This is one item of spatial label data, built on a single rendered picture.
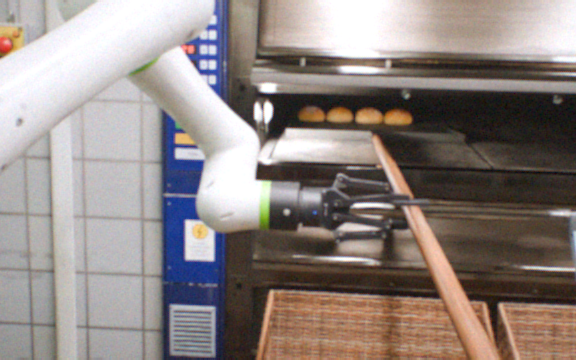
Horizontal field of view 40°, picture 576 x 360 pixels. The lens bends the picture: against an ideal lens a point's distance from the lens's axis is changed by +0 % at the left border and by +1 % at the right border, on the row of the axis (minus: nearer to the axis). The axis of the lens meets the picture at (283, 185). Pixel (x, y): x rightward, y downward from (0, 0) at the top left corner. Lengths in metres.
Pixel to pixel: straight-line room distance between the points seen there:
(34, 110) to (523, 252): 1.42
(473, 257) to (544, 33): 0.57
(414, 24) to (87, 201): 0.94
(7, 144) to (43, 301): 1.33
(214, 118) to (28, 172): 0.82
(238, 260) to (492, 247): 0.65
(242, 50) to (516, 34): 0.66
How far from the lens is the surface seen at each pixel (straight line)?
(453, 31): 2.00
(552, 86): 1.90
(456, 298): 1.02
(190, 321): 2.13
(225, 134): 1.49
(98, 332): 2.24
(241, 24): 2.00
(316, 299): 2.07
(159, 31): 1.11
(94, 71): 1.04
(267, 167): 2.02
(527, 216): 1.70
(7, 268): 2.26
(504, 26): 2.02
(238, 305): 2.13
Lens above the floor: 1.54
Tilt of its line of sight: 12 degrees down
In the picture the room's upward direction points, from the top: 2 degrees clockwise
